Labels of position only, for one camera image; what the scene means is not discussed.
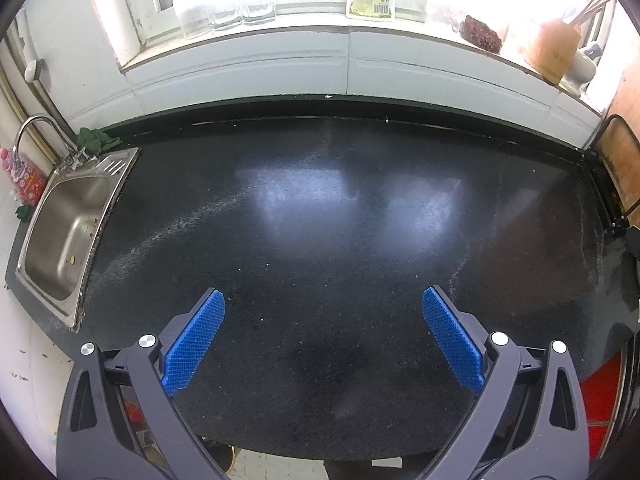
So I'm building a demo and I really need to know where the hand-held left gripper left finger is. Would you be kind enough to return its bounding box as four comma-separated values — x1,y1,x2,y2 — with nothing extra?
56,287,227,480

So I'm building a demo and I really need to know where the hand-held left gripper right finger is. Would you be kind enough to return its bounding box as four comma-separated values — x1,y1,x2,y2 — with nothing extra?
421,285,588,480

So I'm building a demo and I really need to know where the wooden cutting board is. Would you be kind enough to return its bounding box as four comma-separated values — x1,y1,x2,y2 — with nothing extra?
597,60,640,211

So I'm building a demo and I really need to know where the red container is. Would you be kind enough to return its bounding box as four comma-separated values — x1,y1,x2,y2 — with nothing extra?
580,347,626,461

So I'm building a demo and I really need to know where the stainless steel sink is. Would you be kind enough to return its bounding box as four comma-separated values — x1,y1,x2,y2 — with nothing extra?
15,147,141,333

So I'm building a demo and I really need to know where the white stone mortar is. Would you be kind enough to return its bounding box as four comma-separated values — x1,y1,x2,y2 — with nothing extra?
559,50,601,97

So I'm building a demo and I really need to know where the bamboo utensil holder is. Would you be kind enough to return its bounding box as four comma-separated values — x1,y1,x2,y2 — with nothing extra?
520,17,582,86

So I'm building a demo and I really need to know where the pink bottle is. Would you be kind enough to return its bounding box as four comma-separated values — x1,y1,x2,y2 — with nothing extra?
0,146,48,206

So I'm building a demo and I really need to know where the bundle of wooden utensils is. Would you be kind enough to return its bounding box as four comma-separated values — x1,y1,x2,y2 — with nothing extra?
565,0,613,28

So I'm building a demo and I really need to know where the clear jar of dried chili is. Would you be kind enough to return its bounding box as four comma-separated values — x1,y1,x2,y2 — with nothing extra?
459,14,502,53

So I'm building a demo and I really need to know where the chrome faucet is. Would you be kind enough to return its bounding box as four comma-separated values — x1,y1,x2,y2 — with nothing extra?
12,115,101,171

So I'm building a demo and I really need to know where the crumpled clear plastic container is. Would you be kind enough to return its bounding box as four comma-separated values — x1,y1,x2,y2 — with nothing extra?
422,0,463,26

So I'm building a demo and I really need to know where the clear drinking glass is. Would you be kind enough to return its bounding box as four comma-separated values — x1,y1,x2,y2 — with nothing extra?
242,0,278,23
210,0,246,31

